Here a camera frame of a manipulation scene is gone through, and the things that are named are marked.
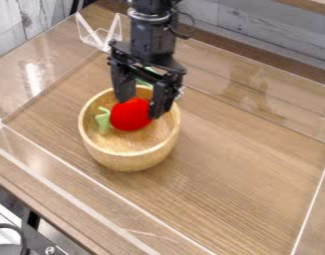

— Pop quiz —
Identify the red plush tomato toy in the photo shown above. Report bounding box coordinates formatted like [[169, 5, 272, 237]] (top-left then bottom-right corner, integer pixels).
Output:
[[95, 98, 153, 132]]

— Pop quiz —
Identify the green rectangular block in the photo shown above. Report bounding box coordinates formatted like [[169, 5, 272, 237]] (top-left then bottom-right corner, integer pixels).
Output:
[[136, 65, 185, 102]]

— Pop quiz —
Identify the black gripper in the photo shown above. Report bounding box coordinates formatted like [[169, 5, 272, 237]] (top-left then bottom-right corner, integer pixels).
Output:
[[110, 8, 186, 120]]

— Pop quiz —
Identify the wooden bowl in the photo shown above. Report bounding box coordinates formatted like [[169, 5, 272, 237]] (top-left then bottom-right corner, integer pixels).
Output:
[[78, 89, 181, 172]]

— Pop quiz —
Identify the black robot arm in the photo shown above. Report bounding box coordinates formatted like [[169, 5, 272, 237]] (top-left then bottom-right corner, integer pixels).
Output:
[[109, 0, 186, 120]]

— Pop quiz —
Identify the black table leg bracket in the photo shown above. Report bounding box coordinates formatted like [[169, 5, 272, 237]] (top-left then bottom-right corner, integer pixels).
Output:
[[22, 209, 69, 255]]

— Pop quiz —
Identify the black cable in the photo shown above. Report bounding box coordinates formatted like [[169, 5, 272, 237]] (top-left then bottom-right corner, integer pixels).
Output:
[[0, 223, 30, 255]]

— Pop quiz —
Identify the clear acrylic corner bracket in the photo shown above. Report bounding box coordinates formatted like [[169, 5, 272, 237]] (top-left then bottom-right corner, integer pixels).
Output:
[[75, 13, 124, 53]]

